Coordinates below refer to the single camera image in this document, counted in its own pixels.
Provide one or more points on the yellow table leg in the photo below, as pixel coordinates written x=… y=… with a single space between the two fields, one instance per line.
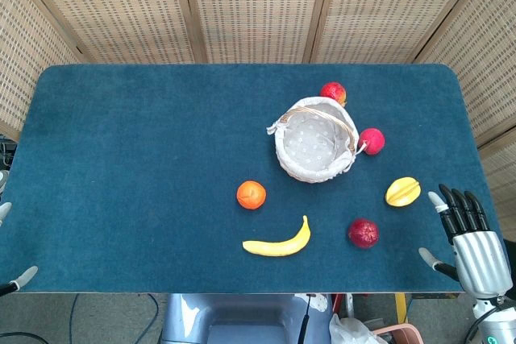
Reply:
x=401 y=307

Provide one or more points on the white plastic bag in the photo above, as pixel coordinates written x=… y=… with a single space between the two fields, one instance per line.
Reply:
x=348 y=332

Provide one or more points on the pink red peach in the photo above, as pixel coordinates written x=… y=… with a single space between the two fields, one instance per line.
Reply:
x=373 y=140

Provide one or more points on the pink plastic bin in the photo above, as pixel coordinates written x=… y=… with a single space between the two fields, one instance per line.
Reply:
x=397 y=335

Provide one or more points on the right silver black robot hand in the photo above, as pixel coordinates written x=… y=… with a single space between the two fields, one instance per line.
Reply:
x=477 y=255

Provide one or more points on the white fabric-lined wicker basket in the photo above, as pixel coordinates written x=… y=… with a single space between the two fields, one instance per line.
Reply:
x=313 y=139

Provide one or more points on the orange fruit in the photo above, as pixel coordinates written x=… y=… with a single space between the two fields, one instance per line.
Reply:
x=251 y=195

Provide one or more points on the blue carpet table mat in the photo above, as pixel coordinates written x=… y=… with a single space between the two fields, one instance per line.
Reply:
x=161 y=179

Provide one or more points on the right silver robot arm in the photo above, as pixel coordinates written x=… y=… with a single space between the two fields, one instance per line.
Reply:
x=492 y=320

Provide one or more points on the woven bamboo folding screen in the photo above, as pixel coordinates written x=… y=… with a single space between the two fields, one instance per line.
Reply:
x=258 y=5

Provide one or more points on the yellow banana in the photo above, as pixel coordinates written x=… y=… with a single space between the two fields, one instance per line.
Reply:
x=282 y=245

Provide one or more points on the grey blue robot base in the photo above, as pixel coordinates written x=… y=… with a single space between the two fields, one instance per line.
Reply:
x=242 y=320

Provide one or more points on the red yellow apple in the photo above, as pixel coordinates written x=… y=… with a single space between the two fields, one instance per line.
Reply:
x=334 y=91

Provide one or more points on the yellow starfruit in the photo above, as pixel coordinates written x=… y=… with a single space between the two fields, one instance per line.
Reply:
x=402 y=191

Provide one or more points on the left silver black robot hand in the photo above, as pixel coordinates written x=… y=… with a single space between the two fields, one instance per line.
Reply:
x=18 y=279

